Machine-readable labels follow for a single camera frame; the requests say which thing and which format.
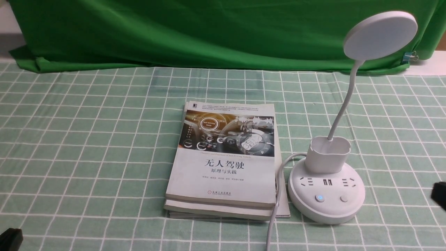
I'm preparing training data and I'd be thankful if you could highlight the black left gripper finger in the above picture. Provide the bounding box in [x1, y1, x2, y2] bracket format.
[0, 228, 23, 251]

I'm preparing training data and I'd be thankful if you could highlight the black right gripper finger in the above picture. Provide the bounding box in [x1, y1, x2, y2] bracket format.
[431, 181, 446, 211]

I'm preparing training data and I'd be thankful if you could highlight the white desk lamp with socket base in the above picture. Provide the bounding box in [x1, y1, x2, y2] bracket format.
[288, 11, 418, 225]

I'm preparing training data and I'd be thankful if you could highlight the green checkered tablecloth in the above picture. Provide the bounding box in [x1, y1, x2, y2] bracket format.
[0, 62, 446, 251]

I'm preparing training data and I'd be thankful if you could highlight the blue binder clip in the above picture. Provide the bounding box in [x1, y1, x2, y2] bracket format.
[401, 51, 419, 64]

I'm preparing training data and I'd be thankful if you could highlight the green backdrop cloth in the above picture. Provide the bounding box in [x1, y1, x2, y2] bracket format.
[9, 0, 445, 74]

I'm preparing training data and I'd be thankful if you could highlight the top book with car cover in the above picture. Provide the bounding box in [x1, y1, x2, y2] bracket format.
[166, 101, 277, 209]

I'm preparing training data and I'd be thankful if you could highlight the white lamp power cable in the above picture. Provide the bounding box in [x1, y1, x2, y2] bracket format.
[265, 152, 308, 251]

